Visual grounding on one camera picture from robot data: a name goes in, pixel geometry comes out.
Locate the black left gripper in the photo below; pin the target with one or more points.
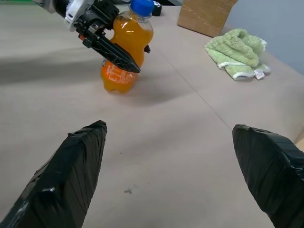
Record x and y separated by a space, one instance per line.
95 19

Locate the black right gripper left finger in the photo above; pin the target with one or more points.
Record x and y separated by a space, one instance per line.
64 175

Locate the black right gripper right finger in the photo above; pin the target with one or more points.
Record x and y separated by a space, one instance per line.
273 171

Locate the orange soda bottle blue cap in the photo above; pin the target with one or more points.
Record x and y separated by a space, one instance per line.
128 38

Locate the small black object white mark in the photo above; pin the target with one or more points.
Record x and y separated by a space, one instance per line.
157 8

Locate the brown cardboard box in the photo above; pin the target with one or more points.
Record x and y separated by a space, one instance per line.
204 15

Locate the green fluffy towel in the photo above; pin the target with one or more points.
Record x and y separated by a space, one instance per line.
237 51

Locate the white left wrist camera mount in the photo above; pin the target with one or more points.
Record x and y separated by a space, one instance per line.
74 13

